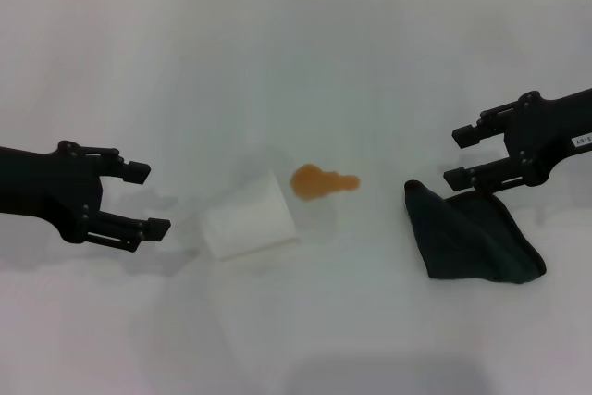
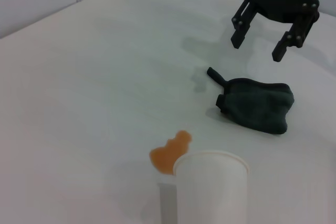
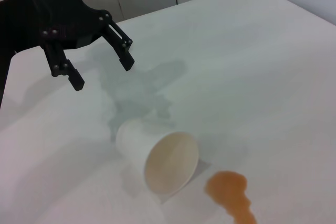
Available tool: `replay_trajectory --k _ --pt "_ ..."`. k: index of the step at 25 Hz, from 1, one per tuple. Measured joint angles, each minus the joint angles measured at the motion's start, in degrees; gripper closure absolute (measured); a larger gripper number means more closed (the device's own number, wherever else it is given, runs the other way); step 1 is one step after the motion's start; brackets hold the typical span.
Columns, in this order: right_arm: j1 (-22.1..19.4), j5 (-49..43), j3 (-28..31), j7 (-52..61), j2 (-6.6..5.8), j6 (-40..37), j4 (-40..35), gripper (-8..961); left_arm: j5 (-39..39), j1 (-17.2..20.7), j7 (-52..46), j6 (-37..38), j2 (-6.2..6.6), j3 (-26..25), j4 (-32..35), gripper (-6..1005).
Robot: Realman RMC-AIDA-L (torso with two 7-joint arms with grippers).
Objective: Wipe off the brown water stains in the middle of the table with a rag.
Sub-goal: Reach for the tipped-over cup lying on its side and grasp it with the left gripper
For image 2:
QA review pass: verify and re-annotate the dark blue rag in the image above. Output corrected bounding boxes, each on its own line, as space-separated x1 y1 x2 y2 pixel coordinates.
206 67 295 136

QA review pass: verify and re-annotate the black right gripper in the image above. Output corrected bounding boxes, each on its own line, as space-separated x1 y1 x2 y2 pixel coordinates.
230 0 321 62

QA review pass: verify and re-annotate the white paper cup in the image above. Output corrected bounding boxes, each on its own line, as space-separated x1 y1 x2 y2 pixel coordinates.
172 150 250 224

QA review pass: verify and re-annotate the brown water stain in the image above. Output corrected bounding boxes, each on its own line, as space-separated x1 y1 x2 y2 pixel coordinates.
149 130 193 176

